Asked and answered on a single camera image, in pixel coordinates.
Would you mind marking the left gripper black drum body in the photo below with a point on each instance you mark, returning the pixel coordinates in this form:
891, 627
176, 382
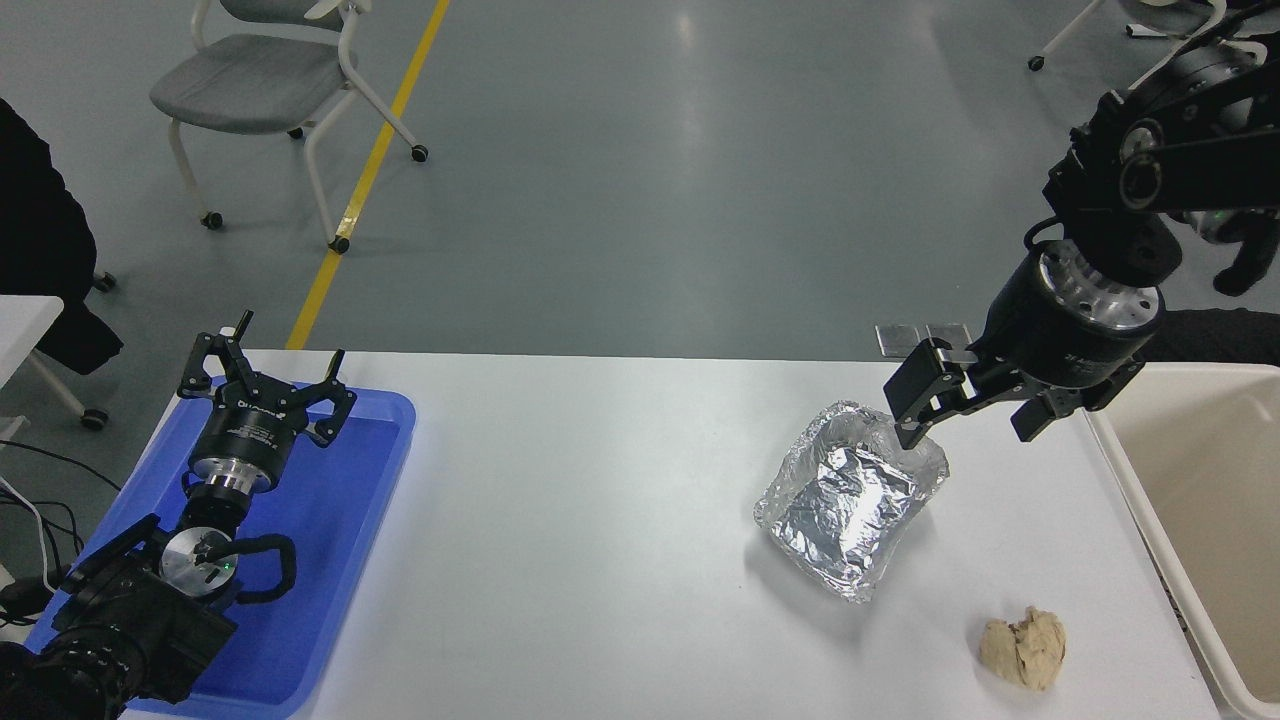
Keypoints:
250, 430

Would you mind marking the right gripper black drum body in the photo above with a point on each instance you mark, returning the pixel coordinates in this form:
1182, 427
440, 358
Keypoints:
1050, 340

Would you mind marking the silver foil tray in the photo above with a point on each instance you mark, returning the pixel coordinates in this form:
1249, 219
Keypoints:
850, 510

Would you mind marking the silver metal plate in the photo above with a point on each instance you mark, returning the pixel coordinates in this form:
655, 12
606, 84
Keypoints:
898, 340
950, 334

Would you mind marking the blue plastic tray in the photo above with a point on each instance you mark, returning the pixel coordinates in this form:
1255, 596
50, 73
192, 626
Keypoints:
340, 520

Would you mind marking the office chair wheeled base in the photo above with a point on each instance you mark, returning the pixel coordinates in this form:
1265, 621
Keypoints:
92, 415

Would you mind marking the large pale bin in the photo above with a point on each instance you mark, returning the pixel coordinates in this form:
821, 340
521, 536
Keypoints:
1210, 480

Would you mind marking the small white side table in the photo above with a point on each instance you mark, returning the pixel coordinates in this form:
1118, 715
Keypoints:
20, 330

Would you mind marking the seated person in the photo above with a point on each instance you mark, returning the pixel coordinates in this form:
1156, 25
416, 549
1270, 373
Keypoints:
40, 240

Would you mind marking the crumpled tan paper ball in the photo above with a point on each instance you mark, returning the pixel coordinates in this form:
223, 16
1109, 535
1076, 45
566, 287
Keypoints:
1025, 650

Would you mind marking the grey seat white frame chair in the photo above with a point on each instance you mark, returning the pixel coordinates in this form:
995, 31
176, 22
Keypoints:
250, 85

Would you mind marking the white frame wheeled chair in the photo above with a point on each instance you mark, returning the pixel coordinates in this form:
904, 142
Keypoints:
1065, 35

